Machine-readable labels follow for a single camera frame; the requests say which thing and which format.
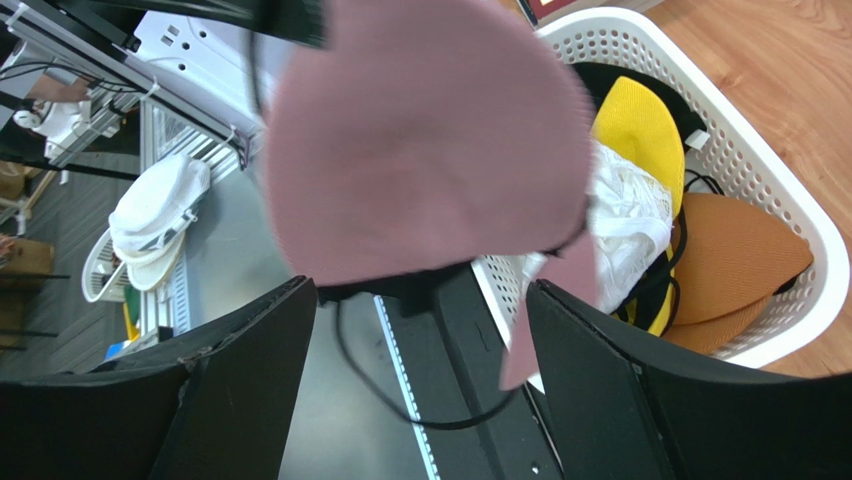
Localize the red cover book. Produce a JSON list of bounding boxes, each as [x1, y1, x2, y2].
[[516, 0, 605, 28]]

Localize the white lace bra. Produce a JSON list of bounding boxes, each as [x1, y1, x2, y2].
[[522, 139, 675, 315]]

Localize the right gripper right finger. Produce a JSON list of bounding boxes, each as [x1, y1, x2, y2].
[[526, 280, 851, 479]]

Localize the white basket on floor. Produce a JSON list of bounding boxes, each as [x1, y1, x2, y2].
[[81, 154, 212, 303]]

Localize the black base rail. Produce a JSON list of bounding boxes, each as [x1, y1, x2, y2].
[[280, 271, 562, 479]]

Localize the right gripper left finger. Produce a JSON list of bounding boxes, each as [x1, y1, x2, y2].
[[1, 276, 317, 479]]

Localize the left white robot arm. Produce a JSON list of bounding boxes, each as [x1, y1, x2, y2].
[[128, 1, 327, 136]]

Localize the orange bra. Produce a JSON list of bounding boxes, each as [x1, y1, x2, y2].
[[662, 193, 814, 355]]

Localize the aluminium frame rails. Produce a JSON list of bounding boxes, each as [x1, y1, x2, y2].
[[1, 1, 281, 335]]

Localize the pink ribbed bra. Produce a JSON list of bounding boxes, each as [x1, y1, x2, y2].
[[263, 0, 600, 393]]

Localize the yellow bra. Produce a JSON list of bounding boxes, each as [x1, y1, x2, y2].
[[593, 77, 685, 336]]

